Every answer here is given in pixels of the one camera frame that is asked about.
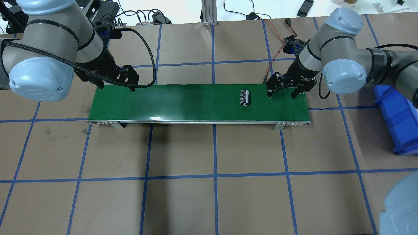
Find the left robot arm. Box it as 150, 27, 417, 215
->
1, 0, 141, 102

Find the black power adapter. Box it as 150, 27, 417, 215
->
151, 12, 172, 25

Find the aluminium frame post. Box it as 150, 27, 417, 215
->
201, 0, 218, 26

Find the blue plastic bin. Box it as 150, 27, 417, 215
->
373, 85, 418, 156

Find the small sensor board red led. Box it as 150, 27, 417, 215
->
283, 35, 297, 47

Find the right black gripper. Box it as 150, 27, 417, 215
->
266, 60, 318, 99

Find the black cylindrical capacitor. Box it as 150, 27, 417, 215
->
240, 89, 250, 106

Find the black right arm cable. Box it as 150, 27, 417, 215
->
318, 42, 418, 100

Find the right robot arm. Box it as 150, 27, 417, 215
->
266, 8, 418, 107

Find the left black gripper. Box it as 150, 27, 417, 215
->
74, 49, 140, 92

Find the black braided left cable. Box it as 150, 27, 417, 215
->
0, 26, 157, 88

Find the red black wire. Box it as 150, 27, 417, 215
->
261, 18, 299, 84

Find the green conveyor belt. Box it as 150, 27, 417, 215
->
88, 84, 312, 130

